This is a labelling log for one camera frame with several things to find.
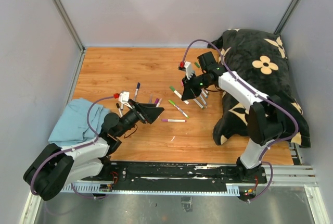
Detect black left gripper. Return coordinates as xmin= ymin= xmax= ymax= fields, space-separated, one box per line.
xmin=116 ymin=99 xmax=164 ymax=138

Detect light green cap marker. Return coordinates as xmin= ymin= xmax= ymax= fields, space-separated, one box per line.
xmin=168 ymin=99 xmax=189 ymax=118

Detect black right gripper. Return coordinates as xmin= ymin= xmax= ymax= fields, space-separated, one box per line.
xmin=181 ymin=72 xmax=212 ymax=101

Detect black floral pillow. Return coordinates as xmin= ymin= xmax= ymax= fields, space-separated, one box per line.
xmin=207 ymin=29 xmax=311 ymax=148

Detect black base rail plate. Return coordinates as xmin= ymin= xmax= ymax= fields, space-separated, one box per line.
xmin=96 ymin=161 xmax=267 ymax=193

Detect navy cap marker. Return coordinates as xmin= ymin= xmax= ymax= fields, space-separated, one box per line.
xmin=134 ymin=82 xmax=140 ymax=101

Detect lavender cap marker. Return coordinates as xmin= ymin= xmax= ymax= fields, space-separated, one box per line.
xmin=200 ymin=94 xmax=208 ymax=108

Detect aluminium frame rails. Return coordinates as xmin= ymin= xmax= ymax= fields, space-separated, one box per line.
xmin=20 ymin=165 xmax=330 ymax=223

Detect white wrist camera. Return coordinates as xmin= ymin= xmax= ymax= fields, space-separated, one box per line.
xmin=113 ymin=91 xmax=130 ymax=107
xmin=178 ymin=61 xmax=195 ymax=80

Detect beige cap marker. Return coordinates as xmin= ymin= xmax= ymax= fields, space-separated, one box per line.
xmin=156 ymin=98 xmax=162 ymax=107

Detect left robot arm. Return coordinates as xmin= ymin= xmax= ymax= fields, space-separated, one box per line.
xmin=23 ymin=99 xmax=164 ymax=201

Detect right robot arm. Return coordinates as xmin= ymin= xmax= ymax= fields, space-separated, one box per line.
xmin=178 ymin=52 xmax=299 ymax=182

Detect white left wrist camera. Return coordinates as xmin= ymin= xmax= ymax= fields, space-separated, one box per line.
xmin=113 ymin=91 xmax=130 ymax=107

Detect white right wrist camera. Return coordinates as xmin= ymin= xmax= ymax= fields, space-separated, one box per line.
xmin=178 ymin=61 xmax=195 ymax=80

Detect light blue cloth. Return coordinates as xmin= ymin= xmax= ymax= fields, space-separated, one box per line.
xmin=48 ymin=98 xmax=110 ymax=146

